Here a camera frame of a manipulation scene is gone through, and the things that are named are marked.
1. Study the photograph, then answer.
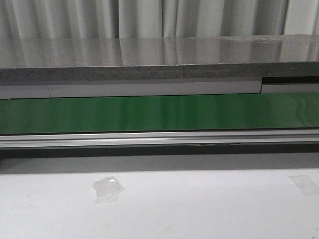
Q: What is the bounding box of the clear tape piece left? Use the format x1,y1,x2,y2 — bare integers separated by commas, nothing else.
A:
93,176,124,204

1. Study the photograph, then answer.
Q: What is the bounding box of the clear tape piece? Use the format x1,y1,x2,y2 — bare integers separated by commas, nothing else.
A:
289,175,319,196
93,176,124,204

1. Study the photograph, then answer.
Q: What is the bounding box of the green conveyor belt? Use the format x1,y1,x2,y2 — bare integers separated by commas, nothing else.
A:
0,93,319,134

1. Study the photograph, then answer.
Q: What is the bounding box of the grey stone countertop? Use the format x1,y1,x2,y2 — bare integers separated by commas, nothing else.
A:
0,34,319,99

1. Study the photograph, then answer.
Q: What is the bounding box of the clear tape piece right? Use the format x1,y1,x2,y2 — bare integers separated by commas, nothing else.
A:
289,175,319,196

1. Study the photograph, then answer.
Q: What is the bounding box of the white pleated curtain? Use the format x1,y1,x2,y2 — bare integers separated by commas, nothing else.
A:
0,0,319,39

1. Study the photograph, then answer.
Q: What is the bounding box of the aluminium conveyor frame rail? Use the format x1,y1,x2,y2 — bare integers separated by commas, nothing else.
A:
0,128,319,149

